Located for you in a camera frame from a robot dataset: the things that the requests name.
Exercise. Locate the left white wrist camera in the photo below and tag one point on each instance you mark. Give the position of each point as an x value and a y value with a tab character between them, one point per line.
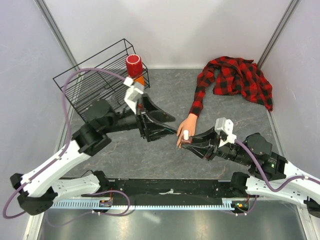
133	93

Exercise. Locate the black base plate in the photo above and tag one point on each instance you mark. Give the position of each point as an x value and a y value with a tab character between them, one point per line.
175	191

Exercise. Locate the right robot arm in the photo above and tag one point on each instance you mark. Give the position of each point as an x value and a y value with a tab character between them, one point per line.
269	174

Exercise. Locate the clear plastic cup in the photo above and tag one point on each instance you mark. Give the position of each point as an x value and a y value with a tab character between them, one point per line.
109	96

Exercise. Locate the slotted cable duct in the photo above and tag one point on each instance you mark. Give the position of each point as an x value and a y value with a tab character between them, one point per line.
97	204

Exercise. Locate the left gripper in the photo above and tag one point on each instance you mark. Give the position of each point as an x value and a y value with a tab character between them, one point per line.
149	130

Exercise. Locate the red cup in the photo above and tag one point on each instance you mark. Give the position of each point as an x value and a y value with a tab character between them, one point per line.
134	65

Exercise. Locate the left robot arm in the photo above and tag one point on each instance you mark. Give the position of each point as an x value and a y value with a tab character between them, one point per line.
42	187

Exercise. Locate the orange cup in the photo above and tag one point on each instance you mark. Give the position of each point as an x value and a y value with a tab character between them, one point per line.
140	79

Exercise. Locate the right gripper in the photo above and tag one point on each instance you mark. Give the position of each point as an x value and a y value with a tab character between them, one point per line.
206	150

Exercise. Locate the red plaid shirt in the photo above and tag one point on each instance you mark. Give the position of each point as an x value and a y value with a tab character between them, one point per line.
233	76

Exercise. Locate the mannequin hand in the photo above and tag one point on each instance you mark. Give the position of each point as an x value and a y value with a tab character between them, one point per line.
189	124

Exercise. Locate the black wire rack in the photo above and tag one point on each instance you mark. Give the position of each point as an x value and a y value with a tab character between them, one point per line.
86	87

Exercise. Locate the glitter nail polish bottle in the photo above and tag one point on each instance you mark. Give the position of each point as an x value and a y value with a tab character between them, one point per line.
186	141

